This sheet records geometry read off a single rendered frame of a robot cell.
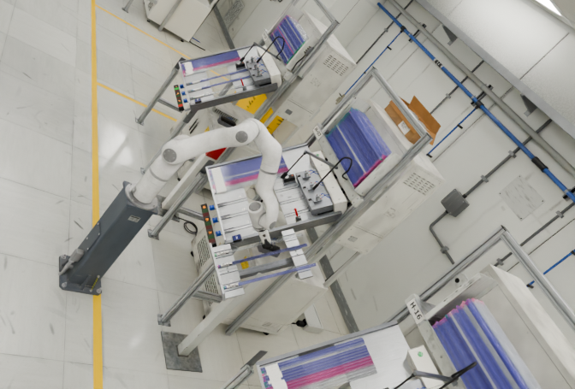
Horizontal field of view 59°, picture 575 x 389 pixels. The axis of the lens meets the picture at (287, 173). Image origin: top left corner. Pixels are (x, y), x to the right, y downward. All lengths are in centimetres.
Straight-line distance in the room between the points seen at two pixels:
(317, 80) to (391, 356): 241
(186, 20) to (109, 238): 479
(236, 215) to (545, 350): 176
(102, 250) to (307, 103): 213
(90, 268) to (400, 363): 175
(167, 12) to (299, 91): 341
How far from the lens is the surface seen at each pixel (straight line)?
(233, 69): 441
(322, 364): 253
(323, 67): 418
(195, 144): 258
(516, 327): 251
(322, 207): 303
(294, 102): 427
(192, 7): 726
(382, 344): 260
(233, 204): 319
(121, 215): 284
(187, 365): 332
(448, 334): 243
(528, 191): 417
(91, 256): 306
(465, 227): 432
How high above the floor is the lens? 231
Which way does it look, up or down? 22 degrees down
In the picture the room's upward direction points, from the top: 42 degrees clockwise
